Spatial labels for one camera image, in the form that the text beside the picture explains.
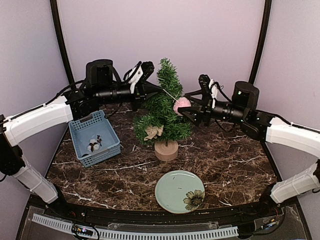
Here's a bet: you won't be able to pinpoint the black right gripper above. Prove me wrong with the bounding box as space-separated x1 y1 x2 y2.
177 89 248 127

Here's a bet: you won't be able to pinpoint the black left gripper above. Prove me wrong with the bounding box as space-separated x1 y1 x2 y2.
95 82 163 112

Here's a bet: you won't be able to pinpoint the pink ornament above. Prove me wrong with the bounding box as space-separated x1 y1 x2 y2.
173 97 192 117

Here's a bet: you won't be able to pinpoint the small green christmas tree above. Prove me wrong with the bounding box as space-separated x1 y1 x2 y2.
134 58 192 162

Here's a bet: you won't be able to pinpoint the thin wire light string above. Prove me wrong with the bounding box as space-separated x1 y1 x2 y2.
157 77 182 102

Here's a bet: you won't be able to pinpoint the tan wooden ornaments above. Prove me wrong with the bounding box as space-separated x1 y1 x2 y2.
144 125 164 141

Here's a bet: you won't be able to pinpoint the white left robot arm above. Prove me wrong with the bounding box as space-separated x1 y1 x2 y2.
0 59 163 218

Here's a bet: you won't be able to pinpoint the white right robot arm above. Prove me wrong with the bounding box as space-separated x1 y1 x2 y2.
177 75 320 217

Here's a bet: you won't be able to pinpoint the blue plastic basket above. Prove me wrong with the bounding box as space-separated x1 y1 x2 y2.
68 110 121 168

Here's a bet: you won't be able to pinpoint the white cotton flower ornament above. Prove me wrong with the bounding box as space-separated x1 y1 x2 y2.
87 135 102 153

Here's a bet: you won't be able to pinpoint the green flower plate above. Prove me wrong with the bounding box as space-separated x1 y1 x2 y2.
154 170 205 214

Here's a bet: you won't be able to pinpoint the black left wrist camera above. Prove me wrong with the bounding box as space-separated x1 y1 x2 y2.
123 61 155 94

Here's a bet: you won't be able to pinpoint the black frame post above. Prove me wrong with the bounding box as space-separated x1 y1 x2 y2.
49 0 75 84
248 0 272 85

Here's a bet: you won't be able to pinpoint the black right frame post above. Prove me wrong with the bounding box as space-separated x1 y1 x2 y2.
248 0 272 85

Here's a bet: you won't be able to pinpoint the white cable duct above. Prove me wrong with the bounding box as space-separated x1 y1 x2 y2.
31 213 239 240

